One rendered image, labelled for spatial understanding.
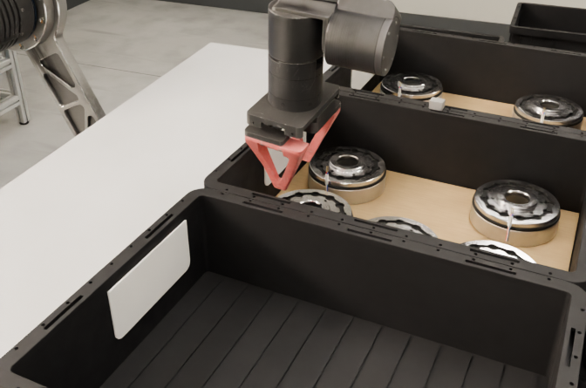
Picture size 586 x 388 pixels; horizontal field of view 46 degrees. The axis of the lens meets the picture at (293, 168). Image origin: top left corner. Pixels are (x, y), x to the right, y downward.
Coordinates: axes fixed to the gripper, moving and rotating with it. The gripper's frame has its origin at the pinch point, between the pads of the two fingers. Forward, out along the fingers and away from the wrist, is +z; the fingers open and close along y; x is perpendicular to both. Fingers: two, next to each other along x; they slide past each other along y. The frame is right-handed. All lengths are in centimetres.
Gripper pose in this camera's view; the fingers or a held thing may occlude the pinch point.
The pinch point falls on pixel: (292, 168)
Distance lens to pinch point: 78.4
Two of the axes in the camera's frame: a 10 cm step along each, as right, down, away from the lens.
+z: -0.2, 8.1, 5.8
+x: -9.0, -2.7, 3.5
